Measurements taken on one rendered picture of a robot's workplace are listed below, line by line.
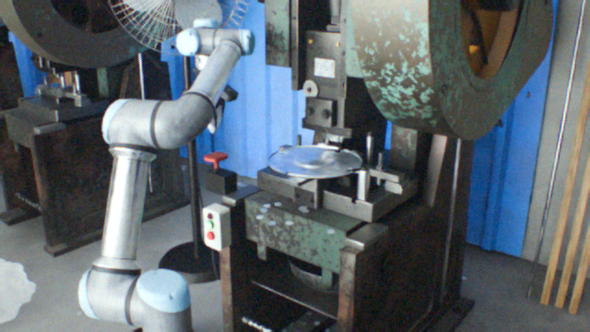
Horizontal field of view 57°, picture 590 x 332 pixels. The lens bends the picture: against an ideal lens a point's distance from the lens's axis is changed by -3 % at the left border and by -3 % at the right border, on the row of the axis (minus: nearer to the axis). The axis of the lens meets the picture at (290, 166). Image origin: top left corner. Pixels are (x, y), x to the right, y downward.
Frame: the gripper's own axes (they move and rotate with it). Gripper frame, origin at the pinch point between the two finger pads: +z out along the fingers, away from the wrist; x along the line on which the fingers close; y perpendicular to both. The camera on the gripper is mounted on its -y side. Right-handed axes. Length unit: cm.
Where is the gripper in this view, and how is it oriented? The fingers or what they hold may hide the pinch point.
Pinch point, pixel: (215, 129)
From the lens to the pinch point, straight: 183.8
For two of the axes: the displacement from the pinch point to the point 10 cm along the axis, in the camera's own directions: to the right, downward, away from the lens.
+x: -6.2, 2.7, -7.4
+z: 0.0, 9.4, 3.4
